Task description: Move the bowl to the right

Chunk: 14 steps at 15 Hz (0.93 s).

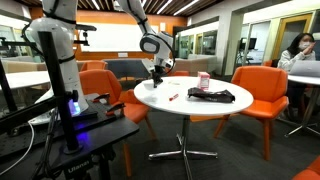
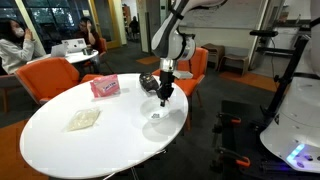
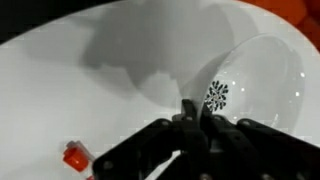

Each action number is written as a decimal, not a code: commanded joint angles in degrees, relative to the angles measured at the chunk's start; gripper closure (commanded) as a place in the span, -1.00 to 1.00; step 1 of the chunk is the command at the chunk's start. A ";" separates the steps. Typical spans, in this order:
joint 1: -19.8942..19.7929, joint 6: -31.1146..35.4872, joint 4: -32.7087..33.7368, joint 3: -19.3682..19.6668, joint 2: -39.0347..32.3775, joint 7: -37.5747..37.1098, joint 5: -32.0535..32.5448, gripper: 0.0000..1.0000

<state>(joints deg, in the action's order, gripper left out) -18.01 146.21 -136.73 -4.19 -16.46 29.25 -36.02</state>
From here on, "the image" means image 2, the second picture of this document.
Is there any orange armchair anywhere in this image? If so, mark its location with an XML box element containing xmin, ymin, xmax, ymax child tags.
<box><xmin>151</xmin><ymin>46</ymin><xmax>210</xmax><ymax>132</ymax></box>
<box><xmin>14</xmin><ymin>56</ymin><xmax>105</xmax><ymax>106</ymax></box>

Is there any wall whiteboard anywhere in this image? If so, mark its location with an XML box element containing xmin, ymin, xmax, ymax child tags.
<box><xmin>179</xmin><ymin>0</ymin><xmax>265</xmax><ymax>30</ymax></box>

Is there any person standing in hallway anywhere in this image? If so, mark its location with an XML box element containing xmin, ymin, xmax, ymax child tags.
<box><xmin>129</xmin><ymin>15</ymin><xmax>141</xmax><ymax>42</ymax></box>

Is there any black snack bag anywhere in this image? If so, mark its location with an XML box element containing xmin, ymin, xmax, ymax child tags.
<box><xmin>138</xmin><ymin>71</ymin><xmax>161</xmax><ymax>94</ymax></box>

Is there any white bowl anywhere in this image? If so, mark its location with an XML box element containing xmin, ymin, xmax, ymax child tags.
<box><xmin>139</xmin><ymin>98</ymin><xmax>172</xmax><ymax>123</ymax></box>

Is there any clear bag of white pieces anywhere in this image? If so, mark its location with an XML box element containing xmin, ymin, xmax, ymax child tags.
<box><xmin>65</xmin><ymin>108</ymin><xmax>102</xmax><ymax>132</ymax></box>

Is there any black camera bar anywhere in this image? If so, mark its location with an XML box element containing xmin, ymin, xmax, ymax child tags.
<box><xmin>249</xmin><ymin>29</ymin><xmax>279</xmax><ymax>38</ymax></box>

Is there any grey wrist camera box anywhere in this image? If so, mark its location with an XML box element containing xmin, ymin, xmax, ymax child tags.
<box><xmin>172</xmin><ymin>69</ymin><xmax>194</xmax><ymax>80</ymax></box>

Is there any pink snack packet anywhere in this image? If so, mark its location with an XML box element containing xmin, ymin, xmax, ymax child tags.
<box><xmin>89</xmin><ymin>73</ymin><xmax>121</xmax><ymax>99</ymax></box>

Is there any silver laptop with apple logo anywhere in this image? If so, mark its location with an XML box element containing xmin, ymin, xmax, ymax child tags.
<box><xmin>61</xmin><ymin>37</ymin><xmax>89</xmax><ymax>55</ymax></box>

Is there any small black object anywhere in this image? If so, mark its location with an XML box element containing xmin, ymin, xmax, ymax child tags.
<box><xmin>82</xmin><ymin>47</ymin><xmax>95</xmax><ymax>57</ymax></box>

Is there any brown wooden chair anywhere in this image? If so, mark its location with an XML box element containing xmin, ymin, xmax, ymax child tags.
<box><xmin>0</xmin><ymin>73</ymin><xmax>20</xmax><ymax>115</ymax></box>

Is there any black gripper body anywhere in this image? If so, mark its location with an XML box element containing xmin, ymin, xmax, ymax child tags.
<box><xmin>156</xmin><ymin>69</ymin><xmax>176</xmax><ymax>100</ymax></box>

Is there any orange black clamp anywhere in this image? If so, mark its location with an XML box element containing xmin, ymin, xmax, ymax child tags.
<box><xmin>215</xmin><ymin>146</ymin><xmax>252</xmax><ymax>169</ymax></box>
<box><xmin>215</xmin><ymin>112</ymin><xmax>243</xmax><ymax>127</ymax></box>

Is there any person in dark red top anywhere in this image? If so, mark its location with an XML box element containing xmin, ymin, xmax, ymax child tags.
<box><xmin>74</xmin><ymin>16</ymin><xmax>107</xmax><ymax>74</ymax></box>

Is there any small round white table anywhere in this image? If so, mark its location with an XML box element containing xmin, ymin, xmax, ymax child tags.
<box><xmin>26</xmin><ymin>49</ymin><xmax>100</xmax><ymax>66</ymax></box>

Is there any person with face mask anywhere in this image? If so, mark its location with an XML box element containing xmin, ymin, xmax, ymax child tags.
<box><xmin>0</xmin><ymin>18</ymin><xmax>36</xmax><ymax>75</ymax></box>

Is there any wooden stool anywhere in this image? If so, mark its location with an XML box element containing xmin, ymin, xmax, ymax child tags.
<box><xmin>217</xmin><ymin>54</ymin><xmax>250</xmax><ymax>77</ymax></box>
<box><xmin>200</xmin><ymin>43</ymin><xmax>226</xmax><ymax>72</ymax></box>

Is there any black camera stand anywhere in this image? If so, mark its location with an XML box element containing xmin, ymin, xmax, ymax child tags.
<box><xmin>261</xmin><ymin>34</ymin><xmax>310</xmax><ymax>125</ymax></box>

